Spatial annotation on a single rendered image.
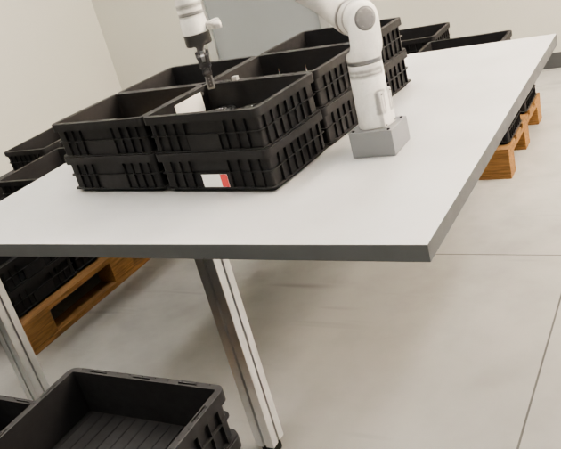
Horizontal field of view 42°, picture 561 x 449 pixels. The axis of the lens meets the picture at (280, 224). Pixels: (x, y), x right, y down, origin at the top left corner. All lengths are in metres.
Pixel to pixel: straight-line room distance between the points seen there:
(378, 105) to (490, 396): 0.87
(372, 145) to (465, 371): 0.75
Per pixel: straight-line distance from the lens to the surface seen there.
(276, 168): 1.89
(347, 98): 2.19
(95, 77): 6.47
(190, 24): 2.07
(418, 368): 2.30
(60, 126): 2.33
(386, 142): 1.93
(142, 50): 6.40
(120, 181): 2.25
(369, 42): 1.91
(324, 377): 2.35
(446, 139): 1.98
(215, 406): 1.36
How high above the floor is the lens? 1.35
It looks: 23 degrees down
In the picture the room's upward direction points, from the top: 15 degrees counter-clockwise
